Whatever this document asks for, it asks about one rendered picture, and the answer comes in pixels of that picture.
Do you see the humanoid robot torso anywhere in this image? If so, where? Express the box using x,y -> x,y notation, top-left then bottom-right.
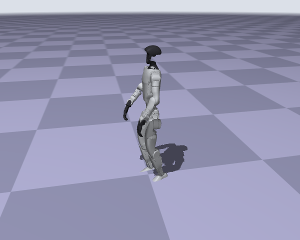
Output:
142,66 -> 162,120

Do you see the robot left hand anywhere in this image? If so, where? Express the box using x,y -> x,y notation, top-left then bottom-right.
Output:
137,120 -> 146,137

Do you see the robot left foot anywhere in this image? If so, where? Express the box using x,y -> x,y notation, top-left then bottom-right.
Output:
152,172 -> 168,182

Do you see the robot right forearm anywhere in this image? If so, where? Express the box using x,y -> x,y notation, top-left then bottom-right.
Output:
127,86 -> 142,105

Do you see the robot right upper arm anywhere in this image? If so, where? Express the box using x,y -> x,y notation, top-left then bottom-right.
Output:
138,66 -> 147,91

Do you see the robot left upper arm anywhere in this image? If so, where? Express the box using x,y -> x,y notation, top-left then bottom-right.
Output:
150,72 -> 161,106

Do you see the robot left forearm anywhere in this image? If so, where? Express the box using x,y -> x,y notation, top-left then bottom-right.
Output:
139,97 -> 156,123

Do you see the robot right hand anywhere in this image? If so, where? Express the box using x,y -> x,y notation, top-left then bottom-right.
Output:
123,100 -> 132,121

